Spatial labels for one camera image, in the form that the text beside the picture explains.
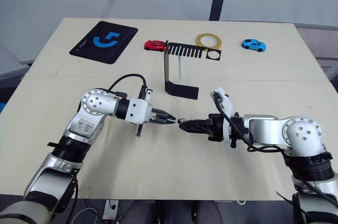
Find blue toy car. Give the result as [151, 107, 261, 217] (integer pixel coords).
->
[241, 38, 267, 52]

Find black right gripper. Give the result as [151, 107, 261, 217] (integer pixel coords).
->
[179, 113, 226, 142]

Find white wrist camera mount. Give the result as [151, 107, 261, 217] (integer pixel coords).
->
[126, 85, 154, 138]
[210, 86, 236, 142]

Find white socket box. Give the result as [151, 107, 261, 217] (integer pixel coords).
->
[102, 199, 120, 220]

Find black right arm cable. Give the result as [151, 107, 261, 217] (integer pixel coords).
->
[213, 92, 286, 154]

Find pale translucent watch strap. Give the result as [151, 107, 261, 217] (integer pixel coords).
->
[177, 54, 183, 80]

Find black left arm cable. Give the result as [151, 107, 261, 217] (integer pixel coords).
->
[108, 73, 148, 95]

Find thin white floor cable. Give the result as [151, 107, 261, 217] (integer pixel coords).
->
[76, 207, 101, 224]

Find black metal watch stand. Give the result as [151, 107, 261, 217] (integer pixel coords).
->
[163, 42, 223, 101]

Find grey side table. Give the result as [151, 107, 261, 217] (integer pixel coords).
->
[0, 43, 34, 78]

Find dark rounded shape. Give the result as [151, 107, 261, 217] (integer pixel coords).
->
[123, 199, 159, 224]
[160, 199, 223, 224]

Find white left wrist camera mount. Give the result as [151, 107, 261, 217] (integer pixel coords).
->
[126, 85, 154, 138]

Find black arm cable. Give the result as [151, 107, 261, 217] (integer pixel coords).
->
[213, 92, 286, 154]
[108, 73, 148, 95]

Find red toy car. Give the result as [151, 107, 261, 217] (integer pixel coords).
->
[144, 39, 169, 52]

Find black mouse pad blue logo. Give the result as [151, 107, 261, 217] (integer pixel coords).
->
[69, 21, 139, 65]

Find yellow tape roll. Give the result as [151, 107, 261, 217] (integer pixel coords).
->
[195, 33, 223, 50]

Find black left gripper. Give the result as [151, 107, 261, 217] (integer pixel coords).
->
[149, 105, 176, 126]

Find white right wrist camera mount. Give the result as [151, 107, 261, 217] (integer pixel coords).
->
[210, 86, 236, 142]

